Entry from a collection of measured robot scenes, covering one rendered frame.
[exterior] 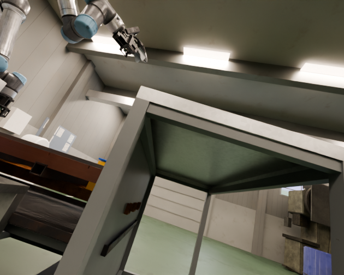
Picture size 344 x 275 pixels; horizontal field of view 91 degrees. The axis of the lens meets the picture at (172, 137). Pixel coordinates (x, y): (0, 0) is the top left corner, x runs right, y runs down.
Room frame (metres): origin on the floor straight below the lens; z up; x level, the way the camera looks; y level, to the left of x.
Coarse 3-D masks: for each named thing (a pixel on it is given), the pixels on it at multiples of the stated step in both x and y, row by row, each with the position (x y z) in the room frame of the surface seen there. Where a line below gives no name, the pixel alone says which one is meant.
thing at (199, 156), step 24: (144, 96) 0.40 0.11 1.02; (168, 96) 0.39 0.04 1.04; (216, 120) 0.39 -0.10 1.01; (240, 120) 0.38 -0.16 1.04; (168, 144) 0.81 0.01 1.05; (192, 144) 0.70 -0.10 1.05; (216, 144) 0.62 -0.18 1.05; (288, 144) 0.38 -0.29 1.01; (312, 144) 0.38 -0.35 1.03; (168, 168) 1.44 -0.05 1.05; (192, 168) 1.16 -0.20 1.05; (216, 168) 0.96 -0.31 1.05; (240, 168) 0.81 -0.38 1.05; (264, 168) 0.70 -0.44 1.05; (288, 168) 0.62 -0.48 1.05
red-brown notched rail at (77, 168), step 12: (0, 144) 0.76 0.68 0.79; (12, 144) 0.76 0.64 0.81; (24, 144) 0.75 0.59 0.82; (24, 156) 0.75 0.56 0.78; (36, 156) 0.75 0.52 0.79; (48, 156) 0.75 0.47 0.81; (60, 156) 0.75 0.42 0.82; (60, 168) 0.75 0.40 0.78; (72, 168) 0.74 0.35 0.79; (84, 168) 0.74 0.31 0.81; (96, 168) 0.74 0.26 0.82; (96, 180) 0.74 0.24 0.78
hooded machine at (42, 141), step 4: (24, 136) 4.60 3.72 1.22; (28, 136) 4.59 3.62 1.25; (32, 136) 4.60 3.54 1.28; (36, 136) 4.63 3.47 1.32; (28, 140) 4.53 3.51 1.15; (32, 140) 4.52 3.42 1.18; (36, 140) 4.51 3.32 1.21; (40, 140) 4.57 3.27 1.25; (44, 140) 4.66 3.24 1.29; (40, 144) 4.63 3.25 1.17; (44, 144) 4.72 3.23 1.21; (48, 144) 4.82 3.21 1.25; (0, 172) 4.48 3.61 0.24; (12, 176) 4.41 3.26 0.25; (20, 180) 4.64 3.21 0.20; (24, 180) 4.73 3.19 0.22
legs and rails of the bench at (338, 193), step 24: (168, 120) 0.41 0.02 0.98; (192, 120) 0.40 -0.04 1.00; (240, 144) 0.41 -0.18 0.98; (264, 144) 0.39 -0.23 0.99; (312, 168) 0.41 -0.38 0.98; (336, 168) 0.38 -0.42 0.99; (216, 192) 1.38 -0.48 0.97; (336, 192) 0.39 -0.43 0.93; (336, 216) 0.40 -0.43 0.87; (336, 240) 0.40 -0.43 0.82; (192, 264) 1.63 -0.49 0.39; (336, 264) 0.40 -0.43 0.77
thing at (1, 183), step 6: (0, 180) 0.67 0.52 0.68; (6, 180) 0.71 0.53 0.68; (12, 180) 0.75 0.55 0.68; (0, 186) 0.62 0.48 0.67; (6, 186) 0.64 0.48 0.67; (12, 186) 0.67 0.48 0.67; (18, 186) 0.69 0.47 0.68; (24, 186) 0.72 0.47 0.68; (0, 192) 0.64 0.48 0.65; (6, 192) 0.66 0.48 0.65; (12, 192) 0.68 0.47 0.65; (18, 192) 0.71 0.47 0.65; (24, 192) 0.74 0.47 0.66
